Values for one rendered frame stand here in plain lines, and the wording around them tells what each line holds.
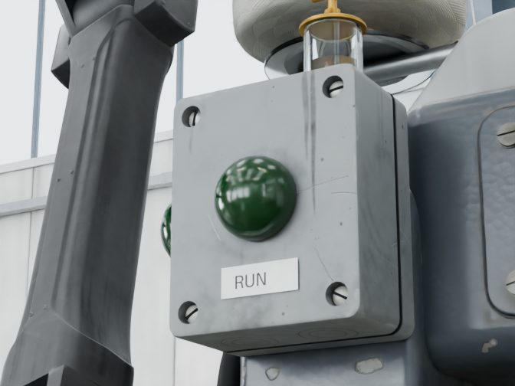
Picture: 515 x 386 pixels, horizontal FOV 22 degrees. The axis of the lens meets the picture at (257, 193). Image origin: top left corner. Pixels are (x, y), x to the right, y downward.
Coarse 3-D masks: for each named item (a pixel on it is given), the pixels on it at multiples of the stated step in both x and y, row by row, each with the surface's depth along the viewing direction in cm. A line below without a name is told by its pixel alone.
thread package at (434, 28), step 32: (256, 0) 88; (288, 0) 87; (352, 0) 87; (384, 0) 87; (416, 0) 87; (448, 0) 88; (256, 32) 91; (288, 32) 92; (416, 32) 92; (448, 32) 92
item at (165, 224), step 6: (168, 210) 49; (162, 216) 49; (168, 216) 49; (162, 222) 49; (168, 222) 48; (162, 228) 49; (168, 228) 48; (162, 234) 49; (168, 234) 48; (162, 240) 49; (168, 240) 48; (168, 246) 49; (168, 252) 49
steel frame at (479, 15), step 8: (480, 0) 589; (488, 0) 587; (496, 0) 630; (504, 0) 628; (512, 0) 626; (480, 8) 588; (488, 8) 586; (496, 8) 629; (504, 8) 627; (472, 16) 589; (480, 16) 587; (488, 16) 585; (472, 24) 588; (464, 32) 588
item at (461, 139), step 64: (448, 128) 49; (512, 128) 47; (448, 192) 48; (512, 192) 46; (448, 256) 47; (512, 256) 46; (448, 320) 47; (512, 320) 45; (256, 384) 49; (320, 384) 48; (384, 384) 46; (448, 384) 48; (512, 384) 50
